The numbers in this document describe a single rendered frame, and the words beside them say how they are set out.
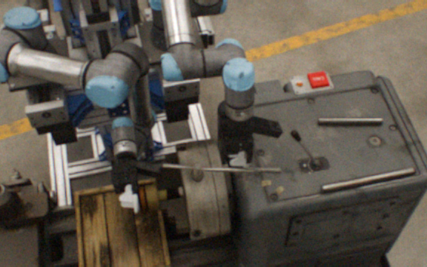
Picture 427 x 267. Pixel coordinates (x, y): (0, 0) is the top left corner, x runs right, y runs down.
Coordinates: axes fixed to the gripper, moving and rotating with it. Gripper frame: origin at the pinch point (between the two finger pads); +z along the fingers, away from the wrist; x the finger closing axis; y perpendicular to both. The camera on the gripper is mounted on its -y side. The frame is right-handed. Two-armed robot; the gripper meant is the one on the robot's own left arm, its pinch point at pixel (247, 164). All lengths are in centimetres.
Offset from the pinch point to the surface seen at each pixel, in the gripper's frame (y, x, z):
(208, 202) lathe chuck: 12.1, 1.3, 12.6
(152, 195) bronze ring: 28.4, -9.6, 17.7
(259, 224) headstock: -1.0, 11.5, 13.7
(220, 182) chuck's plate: 7.6, -2.3, 8.7
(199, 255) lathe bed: 16.0, -2.6, 44.8
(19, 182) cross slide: 74, -35, 28
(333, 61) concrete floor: -97, -167, 101
